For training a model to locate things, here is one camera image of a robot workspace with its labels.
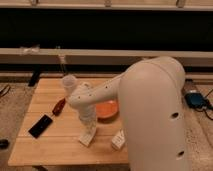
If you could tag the blue device on floor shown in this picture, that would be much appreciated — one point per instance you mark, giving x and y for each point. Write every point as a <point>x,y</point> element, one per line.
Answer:
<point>195,99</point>

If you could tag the white sponge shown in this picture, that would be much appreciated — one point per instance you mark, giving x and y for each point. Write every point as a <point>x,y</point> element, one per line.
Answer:
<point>86,138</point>

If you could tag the black table leg bracket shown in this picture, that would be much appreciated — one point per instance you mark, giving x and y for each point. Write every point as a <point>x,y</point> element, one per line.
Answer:
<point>35,77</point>

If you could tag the orange bowl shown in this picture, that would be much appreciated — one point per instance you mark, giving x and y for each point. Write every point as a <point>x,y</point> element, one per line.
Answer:
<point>106,110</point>

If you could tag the black object on floor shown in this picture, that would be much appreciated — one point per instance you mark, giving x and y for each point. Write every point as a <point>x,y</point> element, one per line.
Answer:
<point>4,143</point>

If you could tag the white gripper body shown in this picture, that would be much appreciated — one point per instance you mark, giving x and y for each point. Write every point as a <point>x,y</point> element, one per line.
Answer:
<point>87,116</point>

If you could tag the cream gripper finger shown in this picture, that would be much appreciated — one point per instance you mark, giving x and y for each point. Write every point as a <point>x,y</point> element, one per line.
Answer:
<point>91,129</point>

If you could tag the translucent plastic cup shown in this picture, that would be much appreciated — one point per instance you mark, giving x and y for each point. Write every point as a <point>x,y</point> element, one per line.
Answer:
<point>69,83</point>

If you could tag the black phone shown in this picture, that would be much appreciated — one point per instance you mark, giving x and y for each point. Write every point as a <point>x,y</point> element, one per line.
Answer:
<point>40,126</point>

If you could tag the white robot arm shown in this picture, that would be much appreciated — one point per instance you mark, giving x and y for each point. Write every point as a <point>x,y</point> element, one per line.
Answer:
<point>149,96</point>

